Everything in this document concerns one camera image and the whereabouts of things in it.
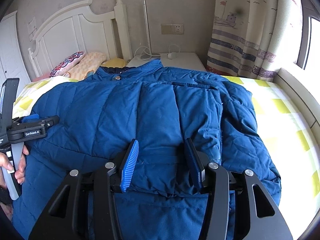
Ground peach checkered pillow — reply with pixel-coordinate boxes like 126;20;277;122
64;52;107;81

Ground patterned cartoon curtain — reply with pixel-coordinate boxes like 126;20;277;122
206;0;303;81

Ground white wardrobe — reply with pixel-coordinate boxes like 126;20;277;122
0;11;31;94

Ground white bedside table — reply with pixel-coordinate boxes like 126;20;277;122
127;53;206;72

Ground colourful patterned pillow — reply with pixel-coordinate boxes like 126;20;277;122
49;51;85;77

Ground silver standing lamp pole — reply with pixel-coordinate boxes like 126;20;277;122
143;0;152;58

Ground white charger cable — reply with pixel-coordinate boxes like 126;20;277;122
133;43;181;61

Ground wall switch papers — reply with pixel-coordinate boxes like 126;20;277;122
27;16;37;41

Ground person left hand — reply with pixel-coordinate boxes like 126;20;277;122
1;145;29;189

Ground blue quilted puffer jacket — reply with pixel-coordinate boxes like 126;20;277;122
12;60;281;239

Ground window with dark frame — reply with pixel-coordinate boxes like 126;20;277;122
297;0;319;74

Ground white wooden headboard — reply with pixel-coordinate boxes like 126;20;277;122
28;0;133;77

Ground yellow white checkered bed quilt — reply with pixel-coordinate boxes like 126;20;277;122
16;78;319;239

